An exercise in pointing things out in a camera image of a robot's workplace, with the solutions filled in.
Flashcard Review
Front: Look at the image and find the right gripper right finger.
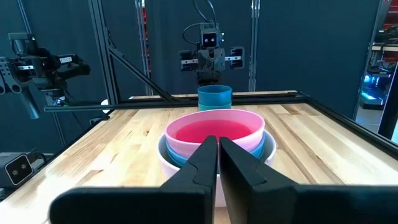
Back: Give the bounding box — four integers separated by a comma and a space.
219, 136, 398, 224

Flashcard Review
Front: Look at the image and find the blue plastic cup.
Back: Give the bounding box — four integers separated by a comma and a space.
197, 84, 233, 107

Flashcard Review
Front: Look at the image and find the grey aluminium frame post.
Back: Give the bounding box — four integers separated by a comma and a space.
87, 0, 121, 107
134, 0, 154, 96
248, 0, 261, 93

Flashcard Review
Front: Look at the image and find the black table frame rail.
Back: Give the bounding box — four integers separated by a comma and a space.
297, 92, 398, 160
43, 90, 309, 113

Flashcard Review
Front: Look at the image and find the white round object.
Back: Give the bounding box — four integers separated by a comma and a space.
99, 98, 111, 114

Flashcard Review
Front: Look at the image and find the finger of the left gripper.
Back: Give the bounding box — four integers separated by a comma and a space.
178, 49, 197, 72
226, 45, 246, 70

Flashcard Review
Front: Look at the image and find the pink plastic bowl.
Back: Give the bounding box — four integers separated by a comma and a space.
164, 108, 266, 159

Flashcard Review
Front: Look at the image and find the blue plastic bowl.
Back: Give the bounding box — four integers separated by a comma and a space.
165, 133, 266, 169

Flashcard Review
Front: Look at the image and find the blue-lit equipment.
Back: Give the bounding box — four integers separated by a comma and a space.
359, 70, 393, 110

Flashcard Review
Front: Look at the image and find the table-level camera box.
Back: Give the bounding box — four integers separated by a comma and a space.
0, 148, 48, 191

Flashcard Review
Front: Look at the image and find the black diagonal frame brace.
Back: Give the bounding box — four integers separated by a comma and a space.
107, 45, 180, 103

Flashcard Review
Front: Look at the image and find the large pale pink bowl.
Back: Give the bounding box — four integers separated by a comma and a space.
156, 129, 277, 208

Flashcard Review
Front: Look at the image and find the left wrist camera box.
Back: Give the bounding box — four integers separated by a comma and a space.
199, 22, 224, 49

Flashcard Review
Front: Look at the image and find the black camera cable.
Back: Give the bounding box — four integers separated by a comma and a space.
182, 0, 219, 45

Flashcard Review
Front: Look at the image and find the green plastic cup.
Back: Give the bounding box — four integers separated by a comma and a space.
197, 101, 233, 112

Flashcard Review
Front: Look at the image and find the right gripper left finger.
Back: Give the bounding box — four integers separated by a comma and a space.
49, 135, 219, 224

